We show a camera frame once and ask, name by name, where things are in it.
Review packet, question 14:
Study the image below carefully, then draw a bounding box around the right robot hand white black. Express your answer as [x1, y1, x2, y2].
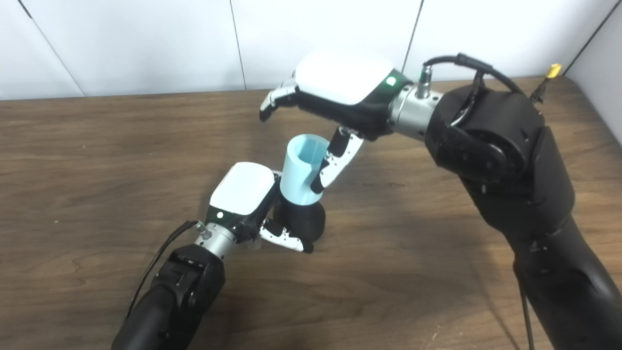
[259, 46, 414, 195]

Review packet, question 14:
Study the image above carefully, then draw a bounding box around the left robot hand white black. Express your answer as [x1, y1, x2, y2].
[204, 161, 314, 254]

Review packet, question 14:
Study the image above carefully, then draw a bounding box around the light blue cylinder cup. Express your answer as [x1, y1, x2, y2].
[280, 135, 331, 206]

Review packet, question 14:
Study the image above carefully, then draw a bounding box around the black flared nozzle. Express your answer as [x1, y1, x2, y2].
[272, 194, 327, 245]

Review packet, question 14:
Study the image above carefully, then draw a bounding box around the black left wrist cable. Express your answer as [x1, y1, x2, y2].
[125, 219, 210, 320]

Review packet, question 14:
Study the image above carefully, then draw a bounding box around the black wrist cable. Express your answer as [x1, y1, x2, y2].
[415, 53, 536, 350]
[125, 219, 210, 320]

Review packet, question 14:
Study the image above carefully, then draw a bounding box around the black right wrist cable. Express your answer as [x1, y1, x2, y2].
[415, 53, 536, 350]

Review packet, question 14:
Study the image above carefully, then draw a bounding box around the yellow cable connector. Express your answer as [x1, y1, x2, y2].
[529, 63, 563, 104]

